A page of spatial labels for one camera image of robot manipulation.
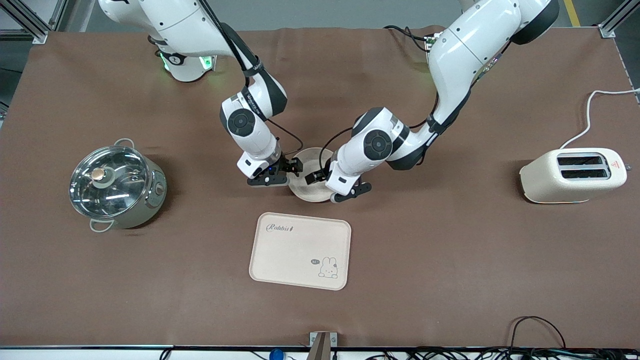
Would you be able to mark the round beige plate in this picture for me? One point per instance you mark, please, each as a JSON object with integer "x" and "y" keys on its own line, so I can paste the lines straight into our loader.
{"x": 307, "y": 192}

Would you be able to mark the brown table cover mat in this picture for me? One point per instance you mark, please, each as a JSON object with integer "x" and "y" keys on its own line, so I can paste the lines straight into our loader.
{"x": 450, "y": 275}

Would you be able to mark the blue round cap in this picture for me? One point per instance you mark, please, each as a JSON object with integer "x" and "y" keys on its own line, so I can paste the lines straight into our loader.
{"x": 276, "y": 355}

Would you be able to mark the cream two-slot toaster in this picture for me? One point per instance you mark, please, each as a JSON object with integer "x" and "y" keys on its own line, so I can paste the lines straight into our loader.
{"x": 560, "y": 187}

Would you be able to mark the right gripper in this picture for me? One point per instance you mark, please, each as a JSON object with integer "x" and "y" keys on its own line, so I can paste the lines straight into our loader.
{"x": 286, "y": 165}

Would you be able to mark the steel pot with glass lid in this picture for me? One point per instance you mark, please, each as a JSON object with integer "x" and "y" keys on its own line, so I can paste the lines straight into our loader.
{"x": 150, "y": 205}

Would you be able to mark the green circuit board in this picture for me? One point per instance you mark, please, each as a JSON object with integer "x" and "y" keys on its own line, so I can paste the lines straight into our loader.
{"x": 434, "y": 41}

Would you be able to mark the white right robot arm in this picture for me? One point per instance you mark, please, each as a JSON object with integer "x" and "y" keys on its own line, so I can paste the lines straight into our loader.
{"x": 175, "y": 25}

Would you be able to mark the beige rabbit print tray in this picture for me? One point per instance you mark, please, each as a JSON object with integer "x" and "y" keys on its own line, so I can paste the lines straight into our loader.
{"x": 295, "y": 255}

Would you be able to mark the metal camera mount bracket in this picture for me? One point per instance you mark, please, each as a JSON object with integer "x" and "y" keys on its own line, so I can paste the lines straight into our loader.
{"x": 322, "y": 345}

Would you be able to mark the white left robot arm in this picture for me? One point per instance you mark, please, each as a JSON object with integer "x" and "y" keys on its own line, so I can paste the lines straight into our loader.
{"x": 460, "y": 60}

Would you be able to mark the glass pot lid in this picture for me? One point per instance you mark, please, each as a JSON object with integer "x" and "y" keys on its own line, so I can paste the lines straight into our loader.
{"x": 120, "y": 195}

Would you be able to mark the aluminium frame profile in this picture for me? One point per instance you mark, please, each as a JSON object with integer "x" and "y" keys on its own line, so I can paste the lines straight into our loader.
{"x": 617, "y": 17}
{"x": 25, "y": 20}

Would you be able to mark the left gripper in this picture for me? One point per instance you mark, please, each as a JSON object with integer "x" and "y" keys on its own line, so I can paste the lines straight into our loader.
{"x": 320, "y": 174}

